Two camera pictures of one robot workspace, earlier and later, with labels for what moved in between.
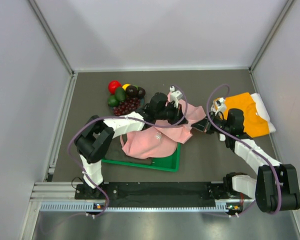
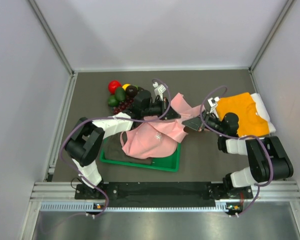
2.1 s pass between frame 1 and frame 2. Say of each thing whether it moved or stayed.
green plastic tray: stayed
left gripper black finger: moved
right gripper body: stayed
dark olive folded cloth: stayed
